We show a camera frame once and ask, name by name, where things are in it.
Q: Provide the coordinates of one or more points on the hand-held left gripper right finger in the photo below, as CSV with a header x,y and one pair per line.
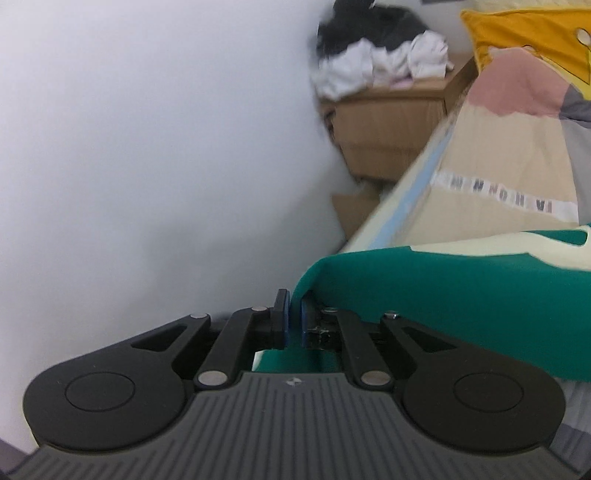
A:
x,y
305,321

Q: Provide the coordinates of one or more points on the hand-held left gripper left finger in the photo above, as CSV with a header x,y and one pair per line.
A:
x,y
286,318

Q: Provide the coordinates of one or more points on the green hoodie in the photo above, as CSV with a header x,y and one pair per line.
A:
x,y
438,295

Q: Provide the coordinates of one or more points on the white clothes pile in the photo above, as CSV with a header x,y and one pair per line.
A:
x,y
392,64

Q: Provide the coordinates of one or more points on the black clothes pile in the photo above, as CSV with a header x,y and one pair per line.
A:
x,y
369,23

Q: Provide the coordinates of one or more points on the cardboard box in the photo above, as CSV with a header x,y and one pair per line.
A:
x,y
392,124

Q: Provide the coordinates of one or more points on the patchwork quilt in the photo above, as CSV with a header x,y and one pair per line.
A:
x,y
508,152

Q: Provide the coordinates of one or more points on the yellow crown pillow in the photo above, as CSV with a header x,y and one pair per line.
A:
x,y
508,27

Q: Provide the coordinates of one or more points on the cream quilted headboard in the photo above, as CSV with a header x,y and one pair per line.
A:
x,y
531,4

